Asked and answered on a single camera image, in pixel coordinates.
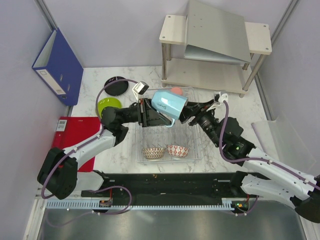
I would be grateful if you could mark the brown patterned bowl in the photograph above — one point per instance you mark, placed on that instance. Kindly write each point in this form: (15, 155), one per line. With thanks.
(153, 153)

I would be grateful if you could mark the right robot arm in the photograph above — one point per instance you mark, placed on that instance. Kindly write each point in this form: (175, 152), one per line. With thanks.
(284, 184)

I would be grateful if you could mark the white two-tier shelf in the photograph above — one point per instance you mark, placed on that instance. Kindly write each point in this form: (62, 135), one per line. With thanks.
(177, 70)

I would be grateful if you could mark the red folder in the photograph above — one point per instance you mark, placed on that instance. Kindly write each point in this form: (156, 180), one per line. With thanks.
(73, 130)

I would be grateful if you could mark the blue and red patterned bowl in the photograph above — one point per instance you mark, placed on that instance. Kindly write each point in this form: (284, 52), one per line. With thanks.
(177, 151)

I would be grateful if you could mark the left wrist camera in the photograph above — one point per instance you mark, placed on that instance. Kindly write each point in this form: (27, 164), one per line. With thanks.
(139, 89)

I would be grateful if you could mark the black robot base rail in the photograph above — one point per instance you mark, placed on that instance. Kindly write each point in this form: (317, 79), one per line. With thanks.
(168, 188)

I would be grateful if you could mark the grey metal sheet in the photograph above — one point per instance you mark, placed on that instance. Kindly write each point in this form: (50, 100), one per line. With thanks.
(215, 35)

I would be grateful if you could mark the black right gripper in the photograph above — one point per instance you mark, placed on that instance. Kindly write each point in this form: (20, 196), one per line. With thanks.
(194, 109)

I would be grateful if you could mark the white wire dish rack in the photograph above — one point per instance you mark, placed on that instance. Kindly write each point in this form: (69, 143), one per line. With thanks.
(180, 134)

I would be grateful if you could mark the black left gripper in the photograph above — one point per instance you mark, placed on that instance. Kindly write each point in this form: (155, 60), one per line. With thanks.
(148, 116)

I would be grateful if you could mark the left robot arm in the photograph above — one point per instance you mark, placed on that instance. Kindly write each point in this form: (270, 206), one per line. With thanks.
(59, 175)

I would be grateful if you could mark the black plate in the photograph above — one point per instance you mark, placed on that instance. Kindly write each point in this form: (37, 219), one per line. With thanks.
(113, 87)

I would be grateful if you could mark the pink tumbler cup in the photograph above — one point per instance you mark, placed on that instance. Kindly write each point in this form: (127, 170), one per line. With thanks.
(177, 91)

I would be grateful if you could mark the blue ring binder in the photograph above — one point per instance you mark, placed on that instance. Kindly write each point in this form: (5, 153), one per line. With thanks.
(57, 65)

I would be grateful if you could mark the light blue cable duct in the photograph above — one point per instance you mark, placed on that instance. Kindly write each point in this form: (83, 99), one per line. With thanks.
(95, 204)

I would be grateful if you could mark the light blue ceramic mug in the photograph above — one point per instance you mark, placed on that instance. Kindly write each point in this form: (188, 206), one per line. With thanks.
(169, 103)

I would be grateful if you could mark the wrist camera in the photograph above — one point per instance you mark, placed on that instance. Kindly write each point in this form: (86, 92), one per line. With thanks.
(219, 98)
(139, 89)

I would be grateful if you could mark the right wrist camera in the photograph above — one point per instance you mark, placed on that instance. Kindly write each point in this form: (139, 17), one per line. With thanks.
(219, 98)

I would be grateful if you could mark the lime green plate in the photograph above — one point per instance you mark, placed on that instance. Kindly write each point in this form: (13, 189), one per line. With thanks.
(108, 102)

